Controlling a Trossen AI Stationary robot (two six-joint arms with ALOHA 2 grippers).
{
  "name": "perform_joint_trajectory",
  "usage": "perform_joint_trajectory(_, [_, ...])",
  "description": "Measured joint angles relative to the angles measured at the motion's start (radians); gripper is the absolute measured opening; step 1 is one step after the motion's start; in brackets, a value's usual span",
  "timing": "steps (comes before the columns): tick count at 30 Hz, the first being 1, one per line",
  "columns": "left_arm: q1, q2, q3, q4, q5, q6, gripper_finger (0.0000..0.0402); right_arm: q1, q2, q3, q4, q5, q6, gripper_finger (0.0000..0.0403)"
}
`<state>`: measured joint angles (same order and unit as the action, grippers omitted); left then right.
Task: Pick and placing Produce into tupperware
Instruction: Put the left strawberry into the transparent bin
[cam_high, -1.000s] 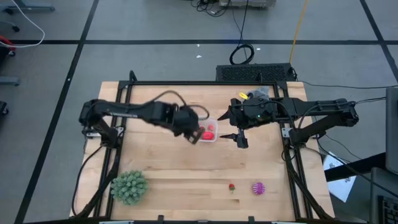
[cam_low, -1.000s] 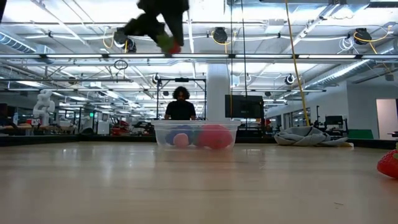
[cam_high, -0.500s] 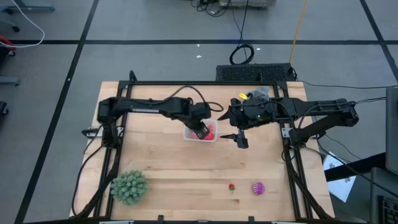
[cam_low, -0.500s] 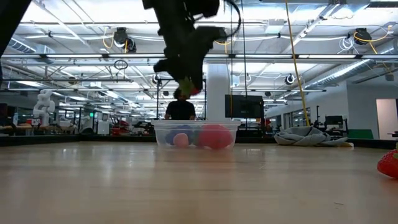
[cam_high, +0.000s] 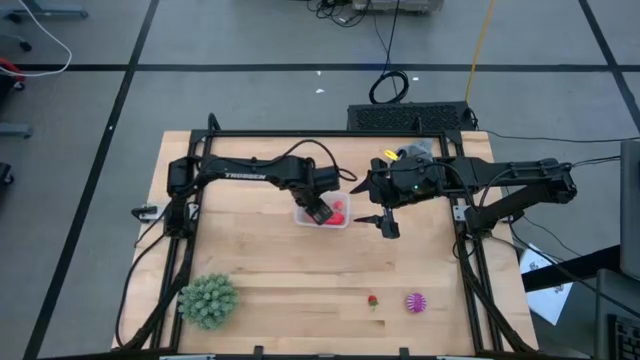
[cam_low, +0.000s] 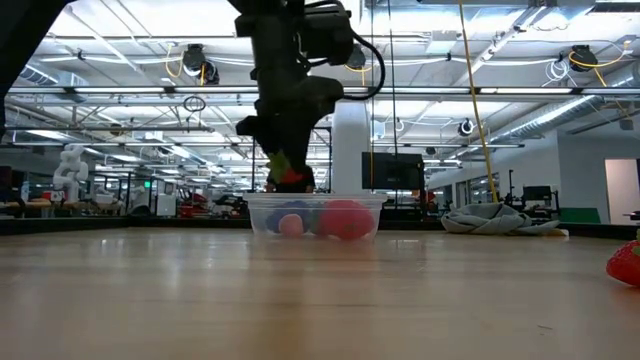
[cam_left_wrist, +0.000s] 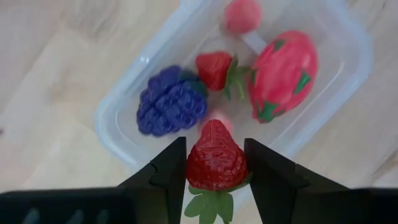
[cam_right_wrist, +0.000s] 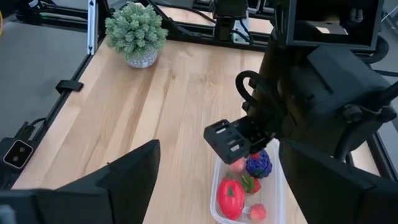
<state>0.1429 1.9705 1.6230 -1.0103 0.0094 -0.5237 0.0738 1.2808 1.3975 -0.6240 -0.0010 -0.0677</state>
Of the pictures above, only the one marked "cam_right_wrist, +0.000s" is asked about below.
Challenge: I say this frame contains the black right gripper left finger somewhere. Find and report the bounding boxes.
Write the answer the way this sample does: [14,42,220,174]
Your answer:
[0,139,161,224]

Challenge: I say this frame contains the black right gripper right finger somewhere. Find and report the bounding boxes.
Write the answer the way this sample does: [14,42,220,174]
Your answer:
[277,138,398,224]

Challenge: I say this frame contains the pink toy peach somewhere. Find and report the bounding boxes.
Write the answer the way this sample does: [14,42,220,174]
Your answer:
[228,157,247,175]
[248,203,267,222]

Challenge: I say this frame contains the red toy strawberry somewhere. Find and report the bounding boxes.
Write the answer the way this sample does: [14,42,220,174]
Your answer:
[239,174,262,195]

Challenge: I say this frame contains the blue toy grape bunch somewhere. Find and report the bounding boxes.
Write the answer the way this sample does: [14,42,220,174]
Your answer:
[245,149,274,180]

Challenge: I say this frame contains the large red toy tomato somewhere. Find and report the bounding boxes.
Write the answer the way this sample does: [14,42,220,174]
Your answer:
[216,177,246,221]

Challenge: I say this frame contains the clear plastic tupperware container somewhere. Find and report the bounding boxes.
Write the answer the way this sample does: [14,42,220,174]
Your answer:
[210,138,287,224]

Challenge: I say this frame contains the black table edge clamp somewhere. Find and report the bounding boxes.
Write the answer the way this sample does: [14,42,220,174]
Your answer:
[55,80,85,95]

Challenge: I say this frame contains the green potted artificial plant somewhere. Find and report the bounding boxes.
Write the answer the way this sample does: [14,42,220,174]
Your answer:
[104,1,169,69]

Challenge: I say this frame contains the neighbouring wooden table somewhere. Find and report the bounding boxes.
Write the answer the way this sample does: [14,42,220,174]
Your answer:
[157,4,275,35]

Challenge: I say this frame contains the table-level camera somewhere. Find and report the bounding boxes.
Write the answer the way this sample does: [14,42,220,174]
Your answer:
[0,117,48,187]

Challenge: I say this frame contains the black metal table frame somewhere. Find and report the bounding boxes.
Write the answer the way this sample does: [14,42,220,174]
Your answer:
[0,0,398,191]

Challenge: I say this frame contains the black left camera cable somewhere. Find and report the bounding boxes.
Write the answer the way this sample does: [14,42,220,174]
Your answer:
[235,70,280,119]

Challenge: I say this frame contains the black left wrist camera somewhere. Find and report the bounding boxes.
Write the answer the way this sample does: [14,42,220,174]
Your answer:
[203,119,252,165]

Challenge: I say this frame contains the silver aluminium post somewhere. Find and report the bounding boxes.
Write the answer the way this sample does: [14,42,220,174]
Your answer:
[86,0,99,55]

